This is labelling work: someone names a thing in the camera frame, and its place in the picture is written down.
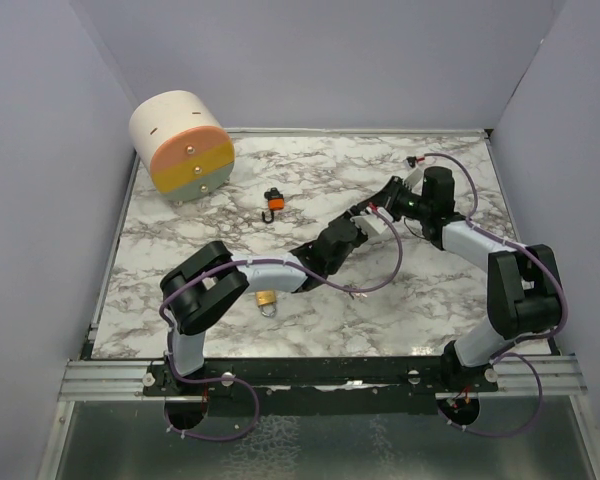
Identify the purple cable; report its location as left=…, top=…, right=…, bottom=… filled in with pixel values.
left=160, top=209, right=406, bottom=442
left=424, top=152, right=570, bottom=438

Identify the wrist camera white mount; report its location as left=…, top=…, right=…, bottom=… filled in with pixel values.
left=351, top=204, right=391, bottom=239
left=403, top=156, right=425, bottom=190

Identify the brass padlock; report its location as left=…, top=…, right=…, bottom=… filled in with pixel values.
left=255, top=290, right=277, bottom=318

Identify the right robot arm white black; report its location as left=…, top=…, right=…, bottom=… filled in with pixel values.
left=370, top=166, right=567, bottom=391

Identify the cream cylindrical drawer box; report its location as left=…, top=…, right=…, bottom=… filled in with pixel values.
left=129, top=90, right=235, bottom=202

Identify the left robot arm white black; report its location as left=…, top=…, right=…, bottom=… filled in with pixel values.
left=160, top=207, right=385, bottom=395

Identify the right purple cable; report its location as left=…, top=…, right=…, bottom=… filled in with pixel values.
left=424, top=152, right=570, bottom=438

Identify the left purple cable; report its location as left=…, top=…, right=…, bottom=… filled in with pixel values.
left=160, top=209, right=406, bottom=442

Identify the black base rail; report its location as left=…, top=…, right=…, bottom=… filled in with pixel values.
left=143, top=356, right=497, bottom=416

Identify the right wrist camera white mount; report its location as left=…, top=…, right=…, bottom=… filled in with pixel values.
left=403, top=156, right=425, bottom=190

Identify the black-headed key bunch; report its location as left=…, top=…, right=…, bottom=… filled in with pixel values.
left=264, top=187, right=284, bottom=200

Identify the orange black padlock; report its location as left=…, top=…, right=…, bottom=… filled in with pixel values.
left=261, top=197, right=285, bottom=224

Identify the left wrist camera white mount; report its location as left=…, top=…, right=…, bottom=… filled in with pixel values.
left=351, top=204, right=391, bottom=239

